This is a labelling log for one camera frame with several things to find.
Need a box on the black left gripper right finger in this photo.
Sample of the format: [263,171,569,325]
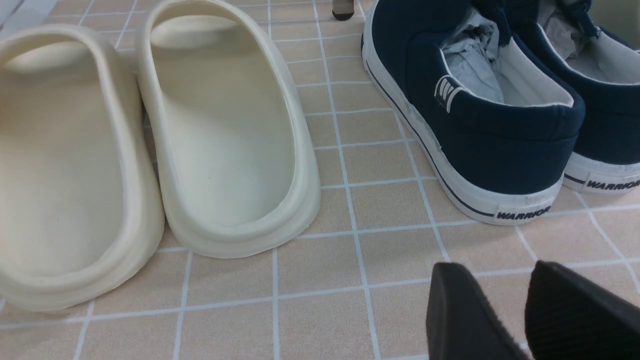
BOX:
[525,260,640,360]

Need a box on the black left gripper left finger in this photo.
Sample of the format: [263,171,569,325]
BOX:
[426,262,529,360]

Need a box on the silver metal shoe rack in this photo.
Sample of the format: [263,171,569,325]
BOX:
[332,0,355,21]

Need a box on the navy slip-on shoe left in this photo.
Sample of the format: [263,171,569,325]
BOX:
[361,0,585,226]

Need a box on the navy slip-on shoe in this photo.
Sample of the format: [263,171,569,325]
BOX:
[361,0,585,226]
[502,0,640,196]

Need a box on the navy slip-on shoe right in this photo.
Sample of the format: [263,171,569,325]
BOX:
[502,0,640,196]

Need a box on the cream slipper right of pair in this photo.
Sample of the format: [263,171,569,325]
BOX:
[135,0,322,259]

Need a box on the cream slipper far left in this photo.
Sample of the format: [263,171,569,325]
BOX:
[0,23,165,312]

